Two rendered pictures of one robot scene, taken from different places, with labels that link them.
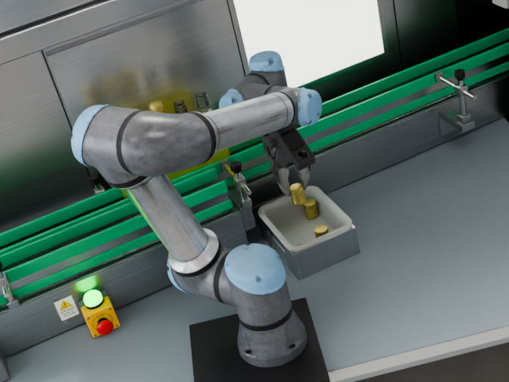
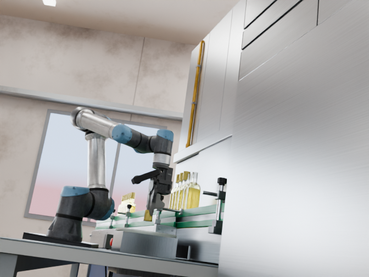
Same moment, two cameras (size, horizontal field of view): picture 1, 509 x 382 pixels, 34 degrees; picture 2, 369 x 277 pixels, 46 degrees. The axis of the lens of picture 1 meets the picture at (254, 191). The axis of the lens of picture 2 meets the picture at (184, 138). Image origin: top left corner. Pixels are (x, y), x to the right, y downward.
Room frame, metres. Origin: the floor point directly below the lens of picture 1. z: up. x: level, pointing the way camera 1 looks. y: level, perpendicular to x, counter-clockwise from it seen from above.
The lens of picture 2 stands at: (1.72, -1.91, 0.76)
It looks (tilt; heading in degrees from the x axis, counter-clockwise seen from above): 15 degrees up; 87
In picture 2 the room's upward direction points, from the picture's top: 8 degrees clockwise
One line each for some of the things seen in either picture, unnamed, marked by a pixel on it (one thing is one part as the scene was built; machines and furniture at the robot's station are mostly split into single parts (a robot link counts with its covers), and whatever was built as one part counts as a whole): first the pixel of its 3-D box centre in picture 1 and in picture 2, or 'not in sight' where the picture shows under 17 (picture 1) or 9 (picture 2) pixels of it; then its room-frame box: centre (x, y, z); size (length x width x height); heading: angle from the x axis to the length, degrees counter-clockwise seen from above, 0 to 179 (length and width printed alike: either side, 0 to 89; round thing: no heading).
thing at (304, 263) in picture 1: (301, 227); (150, 245); (1.74, -0.09, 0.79); 0.27 x 0.17 x 0.08; 16
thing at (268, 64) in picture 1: (268, 78); (163, 143); (1.73, -0.09, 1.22); 0.09 x 0.08 x 0.11; 138
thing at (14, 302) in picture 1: (6, 290); (123, 215); (1.57, 0.60, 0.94); 0.07 x 0.04 x 0.13; 16
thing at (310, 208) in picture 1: (310, 208); not in sight; (1.80, -0.13, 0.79); 0.04 x 0.04 x 0.04
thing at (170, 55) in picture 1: (231, 54); (235, 172); (2.06, -0.03, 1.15); 0.90 x 0.03 x 0.34; 106
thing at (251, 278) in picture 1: (255, 282); (74, 200); (1.38, 0.04, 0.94); 0.13 x 0.12 x 0.14; 48
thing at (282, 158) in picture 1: (281, 136); (160, 179); (1.74, -0.09, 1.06); 0.09 x 0.08 x 0.12; 15
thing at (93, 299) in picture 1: (92, 298); not in sight; (1.60, 0.43, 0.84); 0.04 x 0.04 x 0.03
